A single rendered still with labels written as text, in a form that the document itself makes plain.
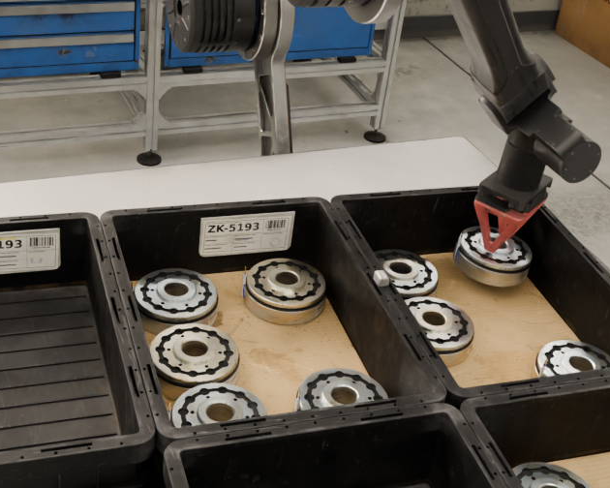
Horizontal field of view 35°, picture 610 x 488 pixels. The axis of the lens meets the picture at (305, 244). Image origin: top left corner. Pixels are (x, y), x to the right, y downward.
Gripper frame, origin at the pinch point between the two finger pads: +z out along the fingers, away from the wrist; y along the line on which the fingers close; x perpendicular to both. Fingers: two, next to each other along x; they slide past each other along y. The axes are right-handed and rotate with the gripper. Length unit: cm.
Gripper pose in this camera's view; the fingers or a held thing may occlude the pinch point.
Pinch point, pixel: (498, 239)
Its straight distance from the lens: 135.3
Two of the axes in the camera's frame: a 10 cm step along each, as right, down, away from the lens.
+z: -1.7, 8.3, 5.3
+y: 5.6, -3.6, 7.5
